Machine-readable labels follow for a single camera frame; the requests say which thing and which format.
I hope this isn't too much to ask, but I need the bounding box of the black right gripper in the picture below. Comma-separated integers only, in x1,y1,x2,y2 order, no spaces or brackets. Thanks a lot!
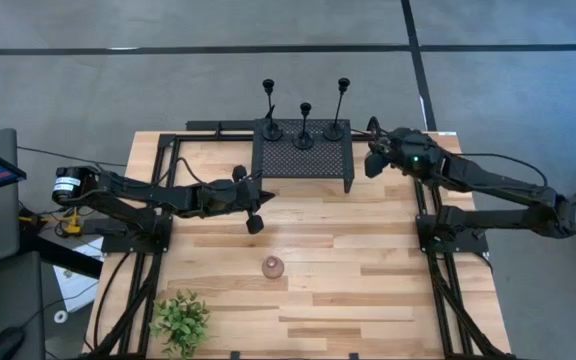
365,127,444,179

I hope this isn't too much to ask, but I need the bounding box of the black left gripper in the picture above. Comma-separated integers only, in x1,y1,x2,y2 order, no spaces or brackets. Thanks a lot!
197,164,277,236

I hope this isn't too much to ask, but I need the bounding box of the tall black candlestick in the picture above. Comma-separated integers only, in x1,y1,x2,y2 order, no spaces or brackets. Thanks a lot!
261,78,284,143
322,77,352,143

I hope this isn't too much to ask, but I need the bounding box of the short black candlestick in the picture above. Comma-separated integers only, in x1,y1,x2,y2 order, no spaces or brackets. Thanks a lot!
291,101,315,151

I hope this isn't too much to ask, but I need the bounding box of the pink ribbed glass candle holder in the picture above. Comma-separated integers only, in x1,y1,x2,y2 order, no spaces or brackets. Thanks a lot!
261,255,285,280

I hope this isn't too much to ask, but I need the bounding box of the black perforated metal shelf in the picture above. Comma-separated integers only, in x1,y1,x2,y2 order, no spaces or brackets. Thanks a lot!
250,118,356,195

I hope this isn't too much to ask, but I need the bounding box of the green artificial plant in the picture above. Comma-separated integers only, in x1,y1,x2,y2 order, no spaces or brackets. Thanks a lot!
148,288,213,360

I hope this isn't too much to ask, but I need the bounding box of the yellow clamp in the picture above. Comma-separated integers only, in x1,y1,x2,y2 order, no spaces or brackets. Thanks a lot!
17,208,83,236

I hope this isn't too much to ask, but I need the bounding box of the white paper sheet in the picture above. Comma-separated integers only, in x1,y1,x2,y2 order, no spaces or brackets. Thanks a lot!
51,236,105,315

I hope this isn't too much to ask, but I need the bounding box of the black stand leg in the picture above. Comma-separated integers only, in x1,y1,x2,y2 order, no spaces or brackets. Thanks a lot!
17,219,104,281

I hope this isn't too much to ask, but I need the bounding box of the dark gray desk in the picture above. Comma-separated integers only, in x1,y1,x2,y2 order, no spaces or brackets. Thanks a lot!
0,251,48,360

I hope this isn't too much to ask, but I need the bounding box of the black computer mouse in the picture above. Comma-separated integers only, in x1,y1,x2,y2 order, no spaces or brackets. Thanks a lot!
0,326,26,360

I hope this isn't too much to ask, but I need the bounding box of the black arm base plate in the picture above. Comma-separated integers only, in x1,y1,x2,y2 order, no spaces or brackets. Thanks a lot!
415,213,490,255
100,213,174,255

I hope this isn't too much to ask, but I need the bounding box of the black aluminium table frame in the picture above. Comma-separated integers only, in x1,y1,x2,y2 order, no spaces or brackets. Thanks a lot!
81,119,519,360

